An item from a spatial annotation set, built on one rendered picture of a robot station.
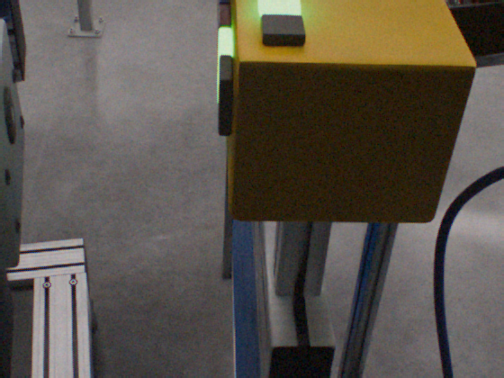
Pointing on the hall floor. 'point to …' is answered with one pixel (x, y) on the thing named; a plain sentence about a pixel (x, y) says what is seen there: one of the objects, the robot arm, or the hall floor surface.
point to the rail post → (227, 231)
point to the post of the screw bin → (366, 298)
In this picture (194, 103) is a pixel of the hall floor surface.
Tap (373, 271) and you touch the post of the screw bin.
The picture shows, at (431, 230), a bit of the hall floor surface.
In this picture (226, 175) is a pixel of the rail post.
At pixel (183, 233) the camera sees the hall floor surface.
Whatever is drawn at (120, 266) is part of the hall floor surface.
